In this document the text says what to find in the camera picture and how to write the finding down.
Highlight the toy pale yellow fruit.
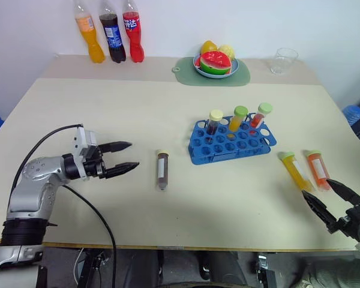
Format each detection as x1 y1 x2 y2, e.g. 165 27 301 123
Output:
217 44 238 60

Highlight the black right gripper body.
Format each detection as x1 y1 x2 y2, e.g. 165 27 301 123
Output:
328 203 360 241

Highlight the orange liquid tube green cap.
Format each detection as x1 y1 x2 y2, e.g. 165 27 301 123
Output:
228 105 248 133

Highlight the light blue plate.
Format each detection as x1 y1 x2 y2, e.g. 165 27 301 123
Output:
192 53 241 80

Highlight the toy orange fruit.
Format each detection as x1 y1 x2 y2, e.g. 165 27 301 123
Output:
200 40 219 55

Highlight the orange soda bottle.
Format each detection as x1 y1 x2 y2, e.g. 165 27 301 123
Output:
73 0 106 64

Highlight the green silicone mat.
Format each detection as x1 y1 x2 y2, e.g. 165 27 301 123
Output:
171 56 251 88

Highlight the clear plastic cup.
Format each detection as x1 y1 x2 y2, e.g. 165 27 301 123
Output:
269 47 299 77

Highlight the white cable under table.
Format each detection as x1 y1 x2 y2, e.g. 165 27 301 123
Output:
73 248 85 287

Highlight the dark rounded shape under table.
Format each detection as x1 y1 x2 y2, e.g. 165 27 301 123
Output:
128 249 253 288

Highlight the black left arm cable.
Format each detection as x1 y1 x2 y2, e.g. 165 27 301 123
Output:
11 123 118 288

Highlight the dark liquid tube yellow cap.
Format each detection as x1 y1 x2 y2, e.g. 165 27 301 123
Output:
206 109 224 136

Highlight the red soda bottle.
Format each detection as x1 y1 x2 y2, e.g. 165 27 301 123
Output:
121 0 146 64

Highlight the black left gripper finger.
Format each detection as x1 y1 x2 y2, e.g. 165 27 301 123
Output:
104 162 140 180
98 140 134 154

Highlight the yellow liquid tube green cap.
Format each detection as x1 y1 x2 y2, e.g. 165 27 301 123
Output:
277 151 316 193

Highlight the black metal frame under table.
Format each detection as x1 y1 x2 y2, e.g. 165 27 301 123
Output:
74 248 116 288

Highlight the blue ribbed water jug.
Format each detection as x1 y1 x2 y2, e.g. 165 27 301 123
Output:
341 104 360 127

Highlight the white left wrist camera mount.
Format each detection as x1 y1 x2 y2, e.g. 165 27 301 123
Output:
71 125 101 182

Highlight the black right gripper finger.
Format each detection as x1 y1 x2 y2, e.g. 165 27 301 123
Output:
326 178 360 208
301 190 339 233

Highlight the red liquid tube green cap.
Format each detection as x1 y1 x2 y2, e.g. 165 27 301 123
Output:
250 102 273 129

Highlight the grey textured rounded shape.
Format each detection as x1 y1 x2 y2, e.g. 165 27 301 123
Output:
298 260 360 288

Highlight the blue test tube rack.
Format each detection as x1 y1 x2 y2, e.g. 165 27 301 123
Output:
188 112 278 166

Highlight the cola bottle blue label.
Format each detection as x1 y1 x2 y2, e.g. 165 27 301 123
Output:
98 0 127 64

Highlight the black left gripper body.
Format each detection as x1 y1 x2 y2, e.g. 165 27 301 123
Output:
82 143 109 181

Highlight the black bracket under table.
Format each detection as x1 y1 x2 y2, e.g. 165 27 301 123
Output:
254 253 278 288

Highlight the brown liquid tube cream cap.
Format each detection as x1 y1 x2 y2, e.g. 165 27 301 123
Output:
154 149 171 193

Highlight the toy watermelon slice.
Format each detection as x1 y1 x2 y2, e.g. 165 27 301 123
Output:
199 50 233 76

